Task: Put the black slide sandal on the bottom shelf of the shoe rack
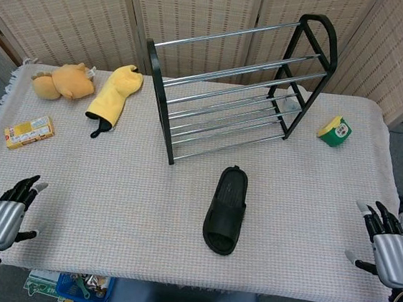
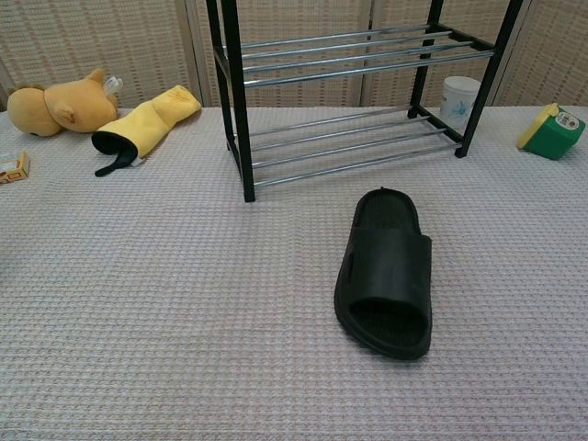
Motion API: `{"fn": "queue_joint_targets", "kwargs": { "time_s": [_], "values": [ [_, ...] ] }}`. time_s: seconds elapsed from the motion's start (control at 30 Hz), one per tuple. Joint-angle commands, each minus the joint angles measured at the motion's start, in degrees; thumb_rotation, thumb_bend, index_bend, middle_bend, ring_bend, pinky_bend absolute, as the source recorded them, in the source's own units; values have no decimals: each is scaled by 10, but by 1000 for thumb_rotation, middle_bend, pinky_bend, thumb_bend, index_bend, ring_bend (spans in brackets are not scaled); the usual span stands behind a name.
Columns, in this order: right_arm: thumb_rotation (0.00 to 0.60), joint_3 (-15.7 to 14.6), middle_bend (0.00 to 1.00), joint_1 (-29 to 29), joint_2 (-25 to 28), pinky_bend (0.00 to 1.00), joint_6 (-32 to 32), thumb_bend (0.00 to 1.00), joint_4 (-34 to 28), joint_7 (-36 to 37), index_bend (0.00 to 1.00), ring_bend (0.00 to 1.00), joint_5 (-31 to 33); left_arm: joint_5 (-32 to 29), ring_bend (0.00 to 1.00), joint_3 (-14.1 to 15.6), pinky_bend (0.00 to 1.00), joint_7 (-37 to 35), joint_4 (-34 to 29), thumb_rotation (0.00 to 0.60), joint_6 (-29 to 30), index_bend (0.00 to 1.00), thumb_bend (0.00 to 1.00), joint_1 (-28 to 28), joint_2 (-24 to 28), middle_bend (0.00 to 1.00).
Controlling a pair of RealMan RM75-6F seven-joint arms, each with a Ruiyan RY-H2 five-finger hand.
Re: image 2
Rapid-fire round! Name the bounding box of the yellow oven mitt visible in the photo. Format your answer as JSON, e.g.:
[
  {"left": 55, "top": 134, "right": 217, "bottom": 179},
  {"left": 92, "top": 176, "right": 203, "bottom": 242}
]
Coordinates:
[{"left": 91, "top": 85, "right": 203, "bottom": 178}]

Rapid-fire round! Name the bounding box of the green container with yellow lid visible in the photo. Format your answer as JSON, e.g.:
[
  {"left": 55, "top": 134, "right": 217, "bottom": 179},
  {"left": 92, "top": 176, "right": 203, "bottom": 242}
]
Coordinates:
[{"left": 517, "top": 103, "right": 588, "bottom": 161}]

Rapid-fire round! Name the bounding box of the yellow plush bear toy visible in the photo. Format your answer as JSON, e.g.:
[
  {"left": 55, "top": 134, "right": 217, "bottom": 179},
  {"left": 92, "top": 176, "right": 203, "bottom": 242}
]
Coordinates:
[{"left": 6, "top": 68, "right": 124, "bottom": 138}]

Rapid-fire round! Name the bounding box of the beige woven tablecloth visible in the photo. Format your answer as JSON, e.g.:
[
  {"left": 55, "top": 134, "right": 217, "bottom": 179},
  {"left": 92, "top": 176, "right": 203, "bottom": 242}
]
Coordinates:
[{"left": 0, "top": 106, "right": 588, "bottom": 441}]

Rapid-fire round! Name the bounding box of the black rubber slide sandal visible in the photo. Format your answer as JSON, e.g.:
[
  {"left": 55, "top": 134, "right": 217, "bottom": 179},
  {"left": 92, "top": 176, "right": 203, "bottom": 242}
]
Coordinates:
[{"left": 333, "top": 187, "right": 434, "bottom": 361}]

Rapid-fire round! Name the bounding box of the white plastic cup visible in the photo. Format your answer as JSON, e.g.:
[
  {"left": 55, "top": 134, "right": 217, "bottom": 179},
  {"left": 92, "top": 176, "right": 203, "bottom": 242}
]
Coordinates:
[{"left": 439, "top": 75, "right": 482, "bottom": 130}]

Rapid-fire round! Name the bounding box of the bamboo folding screen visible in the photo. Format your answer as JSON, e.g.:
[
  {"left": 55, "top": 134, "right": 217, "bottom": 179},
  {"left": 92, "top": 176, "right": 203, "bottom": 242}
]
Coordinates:
[{"left": 0, "top": 0, "right": 588, "bottom": 111}]

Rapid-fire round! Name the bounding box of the black metal shoe rack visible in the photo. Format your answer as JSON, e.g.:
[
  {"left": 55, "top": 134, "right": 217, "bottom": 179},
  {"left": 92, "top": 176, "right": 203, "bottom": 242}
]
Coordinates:
[{"left": 205, "top": 0, "right": 526, "bottom": 203}]

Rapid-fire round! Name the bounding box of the yellow snack box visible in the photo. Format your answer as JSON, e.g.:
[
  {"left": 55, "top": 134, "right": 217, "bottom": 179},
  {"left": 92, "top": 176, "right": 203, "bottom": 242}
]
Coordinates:
[{"left": 0, "top": 150, "right": 31, "bottom": 186}]

